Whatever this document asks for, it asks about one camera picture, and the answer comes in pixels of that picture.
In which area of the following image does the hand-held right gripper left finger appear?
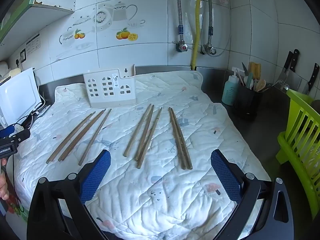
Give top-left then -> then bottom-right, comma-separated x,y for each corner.
26,149 -> 112,240

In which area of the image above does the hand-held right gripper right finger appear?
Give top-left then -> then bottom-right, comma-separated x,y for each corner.
210,149 -> 294,240

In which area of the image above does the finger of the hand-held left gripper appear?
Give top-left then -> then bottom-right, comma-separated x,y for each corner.
11,129 -> 31,143

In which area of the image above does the brown wooden chopstick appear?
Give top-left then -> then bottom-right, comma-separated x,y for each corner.
168,107 -> 187,170
46,112 -> 96,165
171,108 -> 193,170
134,105 -> 155,162
78,108 -> 112,166
58,109 -> 107,162
136,107 -> 163,169
123,103 -> 152,157

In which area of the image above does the white plastic utensil holder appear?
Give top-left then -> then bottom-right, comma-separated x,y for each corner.
83,64 -> 137,108

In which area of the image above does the person's left hand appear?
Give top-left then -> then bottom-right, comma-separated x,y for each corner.
0,172 -> 9,201

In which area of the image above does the white cutting board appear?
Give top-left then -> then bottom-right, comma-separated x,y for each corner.
0,67 -> 42,128

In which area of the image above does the white quilted printed mat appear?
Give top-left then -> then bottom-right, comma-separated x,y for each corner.
12,70 -> 272,240

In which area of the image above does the black utensil pot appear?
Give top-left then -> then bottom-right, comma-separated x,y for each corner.
234,81 -> 263,120

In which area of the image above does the teal pump bottle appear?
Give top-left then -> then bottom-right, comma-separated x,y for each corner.
222,68 -> 240,106

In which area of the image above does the green plastic rack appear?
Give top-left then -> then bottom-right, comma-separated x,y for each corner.
276,89 -> 320,214

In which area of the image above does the wooden spoon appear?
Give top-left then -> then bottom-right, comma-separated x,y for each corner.
255,79 -> 267,92

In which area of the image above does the metal angle valve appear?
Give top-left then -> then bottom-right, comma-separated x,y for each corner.
202,44 -> 217,55

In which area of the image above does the red knob valve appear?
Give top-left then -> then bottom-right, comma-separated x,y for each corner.
176,41 -> 189,53

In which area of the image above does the yellow gas pipe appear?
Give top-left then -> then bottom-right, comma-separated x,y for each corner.
191,0 -> 204,70

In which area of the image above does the white wall label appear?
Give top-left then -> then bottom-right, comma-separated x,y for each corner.
26,34 -> 41,55

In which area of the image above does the yellow handled utensil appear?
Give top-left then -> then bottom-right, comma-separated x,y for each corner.
250,62 -> 262,81

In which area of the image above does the black handled cleaver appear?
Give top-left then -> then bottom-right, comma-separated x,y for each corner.
277,49 -> 303,90

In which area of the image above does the green wall cabinet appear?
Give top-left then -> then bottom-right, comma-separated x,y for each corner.
0,0 -> 75,45

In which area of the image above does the black handled slim knife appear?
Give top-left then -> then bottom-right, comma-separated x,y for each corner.
282,51 -> 293,77

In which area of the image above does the black handled kitchen knife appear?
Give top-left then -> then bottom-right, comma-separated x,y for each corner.
302,63 -> 320,95

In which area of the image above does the braided metal hose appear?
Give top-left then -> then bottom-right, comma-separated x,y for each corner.
206,0 -> 218,48
174,0 -> 185,45

